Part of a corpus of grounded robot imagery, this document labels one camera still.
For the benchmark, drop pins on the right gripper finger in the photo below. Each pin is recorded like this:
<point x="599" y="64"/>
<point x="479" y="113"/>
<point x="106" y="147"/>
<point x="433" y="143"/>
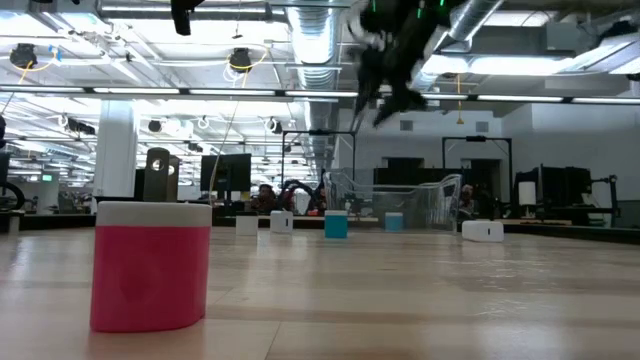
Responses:
<point x="400" y="102"/>
<point x="367" y="85"/>

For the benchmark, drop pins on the dark blue box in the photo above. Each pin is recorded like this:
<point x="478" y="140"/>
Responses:
<point x="394" y="222"/>

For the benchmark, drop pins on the cyan box with white top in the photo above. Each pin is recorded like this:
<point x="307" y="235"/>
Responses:
<point x="336" y="226"/>

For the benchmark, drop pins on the white rounded box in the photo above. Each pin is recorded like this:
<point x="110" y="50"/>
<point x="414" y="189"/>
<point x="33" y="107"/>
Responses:
<point x="483" y="231"/>

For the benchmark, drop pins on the plain white box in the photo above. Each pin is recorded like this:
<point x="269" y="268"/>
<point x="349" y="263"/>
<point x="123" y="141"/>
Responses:
<point x="247" y="226"/>

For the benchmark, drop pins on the pink box with white top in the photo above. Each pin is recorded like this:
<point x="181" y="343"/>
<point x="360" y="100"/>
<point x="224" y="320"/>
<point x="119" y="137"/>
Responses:
<point x="150" y="280"/>

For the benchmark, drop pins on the background red black robot arm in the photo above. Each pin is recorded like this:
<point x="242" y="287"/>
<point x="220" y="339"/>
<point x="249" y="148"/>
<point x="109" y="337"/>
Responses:
<point x="295" y="187"/>

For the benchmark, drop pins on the clear plastic bin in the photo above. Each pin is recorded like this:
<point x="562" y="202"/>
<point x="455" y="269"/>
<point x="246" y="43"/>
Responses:
<point x="425" y="210"/>

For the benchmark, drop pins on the person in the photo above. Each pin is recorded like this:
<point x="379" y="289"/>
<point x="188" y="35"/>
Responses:
<point x="265" y="197"/>
<point x="467" y="195"/>

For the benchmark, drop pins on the white cylinder lamp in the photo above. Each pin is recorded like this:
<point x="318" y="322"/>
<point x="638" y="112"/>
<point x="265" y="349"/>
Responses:
<point x="526" y="193"/>

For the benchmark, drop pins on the white cube with slot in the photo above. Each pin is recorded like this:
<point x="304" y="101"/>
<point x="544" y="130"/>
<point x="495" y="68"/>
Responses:
<point x="281" y="223"/>

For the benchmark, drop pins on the black computer monitor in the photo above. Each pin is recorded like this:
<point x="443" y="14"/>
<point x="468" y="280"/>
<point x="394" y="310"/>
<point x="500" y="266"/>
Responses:
<point x="225" y="172"/>

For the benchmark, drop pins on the black equipment rack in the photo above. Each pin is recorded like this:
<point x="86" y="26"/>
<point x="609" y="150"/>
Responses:
<point x="560" y="190"/>

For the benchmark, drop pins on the grey metal block with hole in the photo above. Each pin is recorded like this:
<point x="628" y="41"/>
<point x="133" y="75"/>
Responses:
<point x="157" y="187"/>

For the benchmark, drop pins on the white building pillar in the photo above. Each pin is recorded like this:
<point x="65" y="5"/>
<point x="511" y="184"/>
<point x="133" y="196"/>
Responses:
<point x="115" y="150"/>

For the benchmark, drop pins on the black wheel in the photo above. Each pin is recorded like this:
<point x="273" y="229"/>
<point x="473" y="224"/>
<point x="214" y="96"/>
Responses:
<point x="22" y="196"/>

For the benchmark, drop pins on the silver spiral ceiling duct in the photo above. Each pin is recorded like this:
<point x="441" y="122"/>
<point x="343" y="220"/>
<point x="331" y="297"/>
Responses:
<point x="312" y="40"/>

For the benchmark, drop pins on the silver slanted ceiling duct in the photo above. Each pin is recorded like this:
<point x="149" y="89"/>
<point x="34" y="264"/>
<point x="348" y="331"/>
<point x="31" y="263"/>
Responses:
<point x="470" y="20"/>

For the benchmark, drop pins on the black rig frame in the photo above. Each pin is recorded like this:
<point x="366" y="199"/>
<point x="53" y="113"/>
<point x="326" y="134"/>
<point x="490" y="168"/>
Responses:
<point x="475" y="138"/>

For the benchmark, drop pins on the black aluminium table frame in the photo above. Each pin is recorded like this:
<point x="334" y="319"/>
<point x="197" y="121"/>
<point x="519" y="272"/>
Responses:
<point x="575" y="234"/>

